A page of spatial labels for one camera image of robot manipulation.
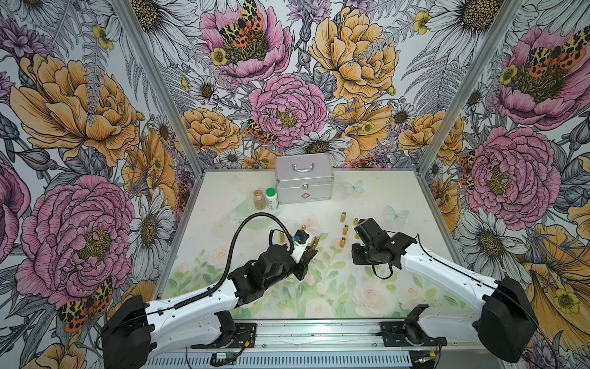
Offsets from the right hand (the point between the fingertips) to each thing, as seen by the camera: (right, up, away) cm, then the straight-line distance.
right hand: (356, 261), depth 83 cm
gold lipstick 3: (-3, +5, +9) cm, 11 cm away
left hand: (-16, +4, -6) cm, 18 cm away
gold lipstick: (-15, +8, -10) cm, 20 cm away
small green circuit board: (-44, -27, -10) cm, 52 cm away
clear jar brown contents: (-38, +21, +22) cm, 49 cm away
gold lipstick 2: (-2, +14, +19) cm, 24 cm away
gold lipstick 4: (-19, +10, +11) cm, 24 cm away
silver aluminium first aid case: (-19, +31, +20) cm, 41 cm away
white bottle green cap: (-32, +21, +20) cm, 43 cm away
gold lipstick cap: (-3, +12, -15) cm, 19 cm away
